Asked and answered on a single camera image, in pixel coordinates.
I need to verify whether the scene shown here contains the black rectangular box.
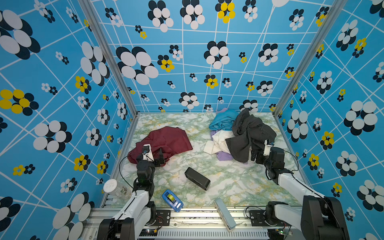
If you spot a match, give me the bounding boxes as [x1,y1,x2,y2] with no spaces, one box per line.
[185,167,211,191]

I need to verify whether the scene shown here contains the teal blue cloth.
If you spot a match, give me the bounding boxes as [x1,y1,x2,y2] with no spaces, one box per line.
[209,110,239,131]

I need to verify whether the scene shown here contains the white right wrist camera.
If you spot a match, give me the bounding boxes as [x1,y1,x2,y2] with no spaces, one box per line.
[263,145,273,157]

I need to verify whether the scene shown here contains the white round lid jar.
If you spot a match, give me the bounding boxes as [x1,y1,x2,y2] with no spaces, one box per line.
[103,179,128,198]

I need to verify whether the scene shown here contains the blue tape dispenser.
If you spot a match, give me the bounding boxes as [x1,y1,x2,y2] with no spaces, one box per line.
[162,190,184,213]

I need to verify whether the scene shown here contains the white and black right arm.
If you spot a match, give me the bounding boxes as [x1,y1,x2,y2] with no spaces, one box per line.
[250,145,350,240]

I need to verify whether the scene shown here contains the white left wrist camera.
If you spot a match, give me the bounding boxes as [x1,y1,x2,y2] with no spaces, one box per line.
[142,144,154,162]

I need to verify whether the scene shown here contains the white cloth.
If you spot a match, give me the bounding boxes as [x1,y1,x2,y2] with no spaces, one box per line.
[204,130,235,155]

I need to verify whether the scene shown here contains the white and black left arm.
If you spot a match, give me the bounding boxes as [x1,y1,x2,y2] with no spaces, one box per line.
[97,144,160,240]

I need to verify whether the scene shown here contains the grey-green rectangular block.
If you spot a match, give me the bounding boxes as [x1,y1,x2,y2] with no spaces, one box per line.
[214,198,237,232]

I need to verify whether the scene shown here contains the maroon red shirt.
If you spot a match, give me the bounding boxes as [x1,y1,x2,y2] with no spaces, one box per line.
[128,126,193,164]

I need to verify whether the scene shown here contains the dark grey fleece garment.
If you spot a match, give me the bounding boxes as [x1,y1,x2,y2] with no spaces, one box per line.
[226,109,277,163]

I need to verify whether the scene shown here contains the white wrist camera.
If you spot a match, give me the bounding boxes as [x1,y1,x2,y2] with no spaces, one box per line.
[142,144,154,162]
[263,145,273,157]

